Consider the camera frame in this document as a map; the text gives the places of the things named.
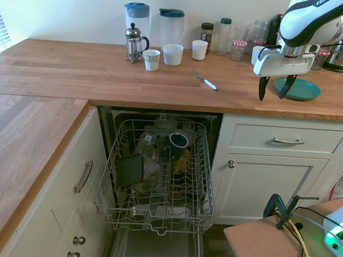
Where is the clear empty glass jar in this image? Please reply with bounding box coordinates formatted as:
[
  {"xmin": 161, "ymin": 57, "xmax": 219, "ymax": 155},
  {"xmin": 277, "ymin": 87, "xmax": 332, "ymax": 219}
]
[{"xmin": 253, "ymin": 19, "xmax": 271, "ymax": 42}]

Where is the clear bottle green cap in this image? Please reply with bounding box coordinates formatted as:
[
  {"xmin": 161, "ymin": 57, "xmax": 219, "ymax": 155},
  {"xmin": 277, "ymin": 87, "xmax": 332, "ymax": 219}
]
[{"xmin": 216, "ymin": 17, "xmax": 233, "ymax": 57}]

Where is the dark-lidded spice jar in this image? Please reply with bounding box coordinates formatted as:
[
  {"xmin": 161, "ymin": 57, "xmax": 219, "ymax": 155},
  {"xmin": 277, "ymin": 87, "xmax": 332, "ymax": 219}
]
[{"xmin": 199, "ymin": 22, "xmax": 215, "ymax": 52}]

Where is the brown robot stand board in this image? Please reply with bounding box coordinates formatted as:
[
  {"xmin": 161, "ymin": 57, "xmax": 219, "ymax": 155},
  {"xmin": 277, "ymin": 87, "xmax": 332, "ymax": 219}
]
[{"xmin": 221, "ymin": 188, "xmax": 343, "ymax": 257}]

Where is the black square container lid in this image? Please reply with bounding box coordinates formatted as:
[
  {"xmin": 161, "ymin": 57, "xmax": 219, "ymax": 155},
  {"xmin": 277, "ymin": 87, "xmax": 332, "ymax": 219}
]
[{"xmin": 115, "ymin": 152, "xmax": 146, "ymax": 189}]

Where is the wide white mug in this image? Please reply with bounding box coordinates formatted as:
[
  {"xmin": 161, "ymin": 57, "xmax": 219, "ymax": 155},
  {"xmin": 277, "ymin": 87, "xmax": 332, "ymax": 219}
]
[{"xmin": 162, "ymin": 43, "xmax": 185, "ymax": 67}]

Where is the clear plastic container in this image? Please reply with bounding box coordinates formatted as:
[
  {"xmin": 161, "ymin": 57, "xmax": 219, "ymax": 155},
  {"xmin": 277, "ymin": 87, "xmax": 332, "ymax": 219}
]
[{"xmin": 137, "ymin": 158, "xmax": 165, "ymax": 195}]

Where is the glass French press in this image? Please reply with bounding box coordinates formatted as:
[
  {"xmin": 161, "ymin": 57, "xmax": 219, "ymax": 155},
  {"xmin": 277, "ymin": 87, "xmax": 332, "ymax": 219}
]
[{"xmin": 123, "ymin": 22, "xmax": 152, "ymax": 65}]

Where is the dark metal C-clamp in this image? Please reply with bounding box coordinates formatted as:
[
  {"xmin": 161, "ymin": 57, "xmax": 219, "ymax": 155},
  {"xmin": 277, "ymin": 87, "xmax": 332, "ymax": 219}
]
[{"xmin": 263, "ymin": 192, "xmax": 320, "ymax": 233}]

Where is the grey cable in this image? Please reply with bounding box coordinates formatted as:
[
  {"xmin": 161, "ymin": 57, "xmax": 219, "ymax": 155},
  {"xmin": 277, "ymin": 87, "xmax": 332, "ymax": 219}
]
[{"xmin": 292, "ymin": 213, "xmax": 330, "ymax": 232}]

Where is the plain white cup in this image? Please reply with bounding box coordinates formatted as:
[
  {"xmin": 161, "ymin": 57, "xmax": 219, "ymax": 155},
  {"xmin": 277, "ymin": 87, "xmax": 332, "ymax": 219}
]
[{"xmin": 250, "ymin": 45, "xmax": 266, "ymax": 67}]

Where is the teal plastic plate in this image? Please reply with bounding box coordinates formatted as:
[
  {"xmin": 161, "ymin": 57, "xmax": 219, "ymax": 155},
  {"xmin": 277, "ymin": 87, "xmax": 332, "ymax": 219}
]
[{"xmin": 272, "ymin": 76, "xmax": 323, "ymax": 103}]

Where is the dishwasher with open door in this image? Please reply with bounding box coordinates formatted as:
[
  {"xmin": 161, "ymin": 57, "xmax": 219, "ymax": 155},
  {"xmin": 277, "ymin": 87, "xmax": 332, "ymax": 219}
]
[{"xmin": 89, "ymin": 105, "xmax": 223, "ymax": 257}]

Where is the patterned paper cup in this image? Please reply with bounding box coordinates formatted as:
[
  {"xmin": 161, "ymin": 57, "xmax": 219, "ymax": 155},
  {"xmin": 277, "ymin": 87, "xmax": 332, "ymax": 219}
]
[{"xmin": 141, "ymin": 49, "xmax": 162, "ymax": 72}]

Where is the yellow plastic dish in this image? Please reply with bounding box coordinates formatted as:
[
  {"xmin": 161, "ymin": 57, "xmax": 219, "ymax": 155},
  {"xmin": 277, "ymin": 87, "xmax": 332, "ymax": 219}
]
[{"xmin": 173, "ymin": 151, "xmax": 199, "ymax": 174}]

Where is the glass jar red checked lid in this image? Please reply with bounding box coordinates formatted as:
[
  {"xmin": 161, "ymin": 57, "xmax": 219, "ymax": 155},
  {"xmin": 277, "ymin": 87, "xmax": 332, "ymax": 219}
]
[
  {"xmin": 249, "ymin": 38, "xmax": 268, "ymax": 56},
  {"xmin": 310, "ymin": 48, "xmax": 331, "ymax": 72},
  {"xmin": 229, "ymin": 39, "xmax": 249, "ymax": 63}
]

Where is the white-handled metal fork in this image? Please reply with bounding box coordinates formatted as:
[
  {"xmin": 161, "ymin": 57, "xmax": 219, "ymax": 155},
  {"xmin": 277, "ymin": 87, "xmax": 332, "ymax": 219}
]
[{"xmin": 190, "ymin": 68, "xmax": 220, "ymax": 91}]

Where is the clear glass jar with label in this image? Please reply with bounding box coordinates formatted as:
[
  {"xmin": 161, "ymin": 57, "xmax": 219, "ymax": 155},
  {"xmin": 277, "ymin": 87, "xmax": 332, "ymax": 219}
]
[{"xmin": 134, "ymin": 131, "xmax": 157, "ymax": 157}]

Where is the white ribbed cup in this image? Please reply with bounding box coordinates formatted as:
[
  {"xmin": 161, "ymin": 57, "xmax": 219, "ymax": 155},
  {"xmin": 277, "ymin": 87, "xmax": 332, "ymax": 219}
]
[{"xmin": 191, "ymin": 39, "xmax": 209, "ymax": 61}]

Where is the grey wire dishwasher rack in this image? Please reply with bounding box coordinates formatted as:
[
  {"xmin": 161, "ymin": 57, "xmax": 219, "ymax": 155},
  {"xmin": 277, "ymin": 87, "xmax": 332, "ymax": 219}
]
[{"xmin": 91, "ymin": 115, "xmax": 221, "ymax": 240}]

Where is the clear pitcher dark blue lid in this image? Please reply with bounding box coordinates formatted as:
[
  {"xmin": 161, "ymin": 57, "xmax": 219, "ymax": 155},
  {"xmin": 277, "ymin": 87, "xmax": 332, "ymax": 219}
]
[{"xmin": 156, "ymin": 7, "xmax": 187, "ymax": 50}]

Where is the clear drinking glass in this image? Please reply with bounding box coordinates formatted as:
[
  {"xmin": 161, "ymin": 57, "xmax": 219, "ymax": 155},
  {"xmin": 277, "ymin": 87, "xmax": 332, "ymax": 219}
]
[{"xmin": 233, "ymin": 26, "xmax": 250, "ymax": 44}]

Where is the dark blue mug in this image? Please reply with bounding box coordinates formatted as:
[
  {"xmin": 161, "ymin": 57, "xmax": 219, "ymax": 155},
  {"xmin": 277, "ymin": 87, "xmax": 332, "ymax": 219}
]
[{"xmin": 161, "ymin": 131, "xmax": 190, "ymax": 162}]

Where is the yellow ethernet cable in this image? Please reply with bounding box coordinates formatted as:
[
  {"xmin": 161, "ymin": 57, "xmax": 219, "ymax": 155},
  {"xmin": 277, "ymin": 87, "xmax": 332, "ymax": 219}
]
[{"xmin": 285, "ymin": 219, "xmax": 320, "ymax": 257}]

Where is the white kitchen cabinet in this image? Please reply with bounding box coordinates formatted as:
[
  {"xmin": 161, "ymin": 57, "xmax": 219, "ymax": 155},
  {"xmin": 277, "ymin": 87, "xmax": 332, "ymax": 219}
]
[
  {"xmin": 212, "ymin": 112, "xmax": 343, "ymax": 233},
  {"xmin": 0, "ymin": 101, "xmax": 124, "ymax": 257}
]

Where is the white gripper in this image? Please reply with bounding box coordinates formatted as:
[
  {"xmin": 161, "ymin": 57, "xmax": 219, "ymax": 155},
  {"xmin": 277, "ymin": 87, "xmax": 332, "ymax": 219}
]
[{"xmin": 251, "ymin": 43, "xmax": 316, "ymax": 105}]

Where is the metal cabinet pull handle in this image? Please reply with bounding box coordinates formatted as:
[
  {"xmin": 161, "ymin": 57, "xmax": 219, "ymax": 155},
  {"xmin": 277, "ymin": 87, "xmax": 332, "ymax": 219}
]
[
  {"xmin": 73, "ymin": 159, "xmax": 94, "ymax": 195},
  {"xmin": 272, "ymin": 137, "xmax": 305, "ymax": 146}
]

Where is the clear pitcher light blue lid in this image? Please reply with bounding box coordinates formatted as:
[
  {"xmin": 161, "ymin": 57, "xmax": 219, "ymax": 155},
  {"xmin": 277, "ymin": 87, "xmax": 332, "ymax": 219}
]
[{"xmin": 121, "ymin": 2, "xmax": 152, "ymax": 51}]

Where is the black shaker bottle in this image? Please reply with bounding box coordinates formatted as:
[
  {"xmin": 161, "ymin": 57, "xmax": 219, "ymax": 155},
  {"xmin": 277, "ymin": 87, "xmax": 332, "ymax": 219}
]
[{"xmin": 265, "ymin": 13, "xmax": 284, "ymax": 48}]

